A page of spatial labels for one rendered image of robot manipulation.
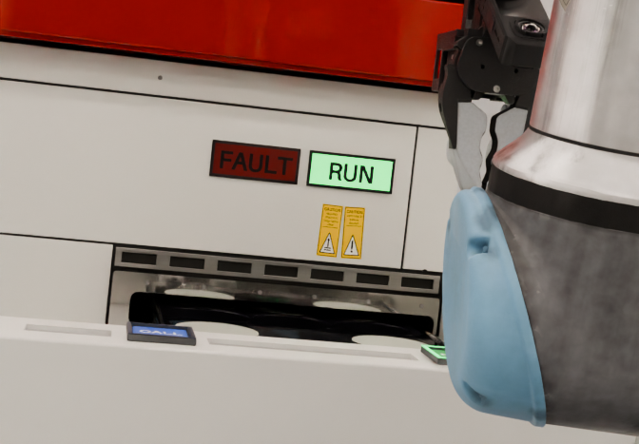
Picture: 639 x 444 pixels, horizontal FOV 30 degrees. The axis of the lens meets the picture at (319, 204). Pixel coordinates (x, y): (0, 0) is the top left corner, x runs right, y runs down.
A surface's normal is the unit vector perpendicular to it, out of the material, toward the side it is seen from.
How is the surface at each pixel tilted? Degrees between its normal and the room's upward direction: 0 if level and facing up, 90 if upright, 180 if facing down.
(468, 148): 90
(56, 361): 90
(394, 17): 90
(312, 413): 90
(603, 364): 105
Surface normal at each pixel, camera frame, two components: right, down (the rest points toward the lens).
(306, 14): 0.18, 0.07
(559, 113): -0.80, 0.00
